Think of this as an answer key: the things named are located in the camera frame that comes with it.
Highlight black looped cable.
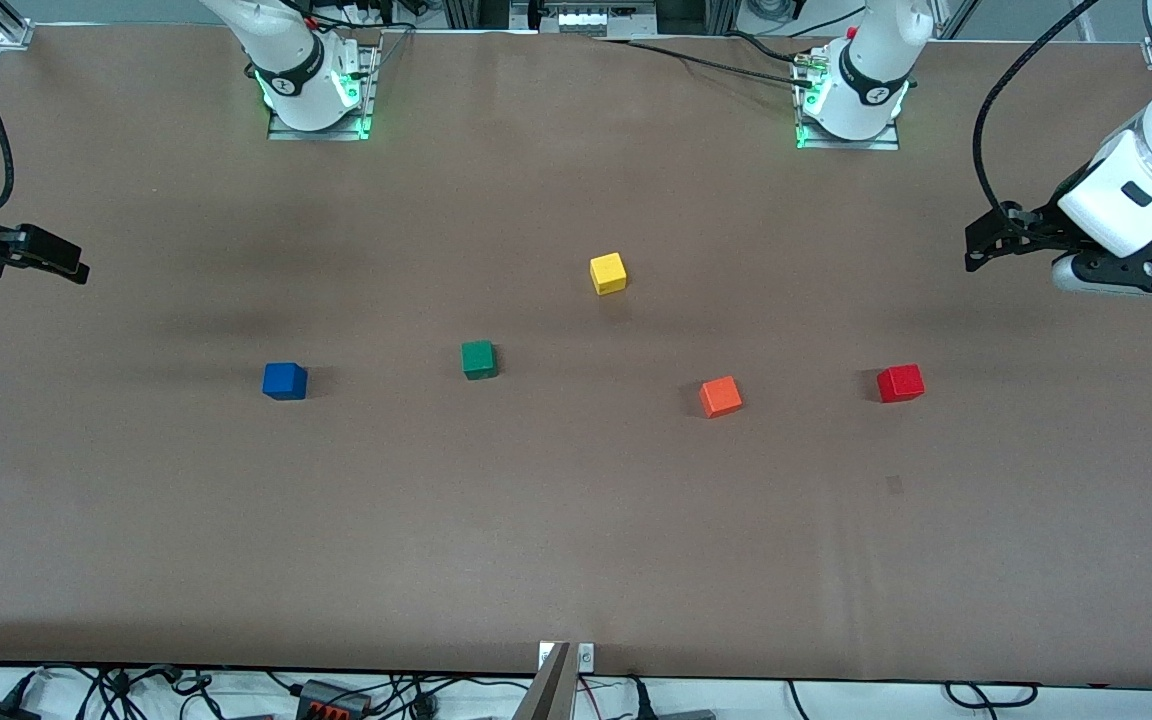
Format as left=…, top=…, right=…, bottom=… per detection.
left=944, top=680, right=1039, bottom=710

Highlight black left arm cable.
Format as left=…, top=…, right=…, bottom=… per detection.
left=973, top=0, right=1103, bottom=217

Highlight black orange connector box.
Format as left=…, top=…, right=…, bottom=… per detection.
left=296, top=680, right=373, bottom=720

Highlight grey camera pole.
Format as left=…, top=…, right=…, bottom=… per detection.
left=511, top=642, right=577, bottom=720

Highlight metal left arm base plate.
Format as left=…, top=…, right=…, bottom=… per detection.
left=794, top=45, right=902, bottom=152

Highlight grey control box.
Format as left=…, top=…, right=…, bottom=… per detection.
left=511, top=0, right=659, bottom=41

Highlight yellow wooden block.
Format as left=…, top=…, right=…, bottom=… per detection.
left=590, top=252, right=628, bottom=296

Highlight blue wooden block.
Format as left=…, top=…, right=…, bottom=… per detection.
left=263, top=362, right=309, bottom=402

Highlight orange wooden block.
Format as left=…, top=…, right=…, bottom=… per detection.
left=699, top=376, right=744, bottom=419

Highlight small metal table bracket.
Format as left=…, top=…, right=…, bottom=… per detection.
left=538, top=642, right=596, bottom=671

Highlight thin black table cable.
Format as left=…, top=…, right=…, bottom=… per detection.
left=598, top=37, right=817, bottom=91

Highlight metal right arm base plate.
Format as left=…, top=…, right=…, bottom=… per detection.
left=268, top=40, right=382, bottom=141

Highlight red wooden block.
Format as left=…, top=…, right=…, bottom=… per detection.
left=877, top=364, right=926, bottom=404

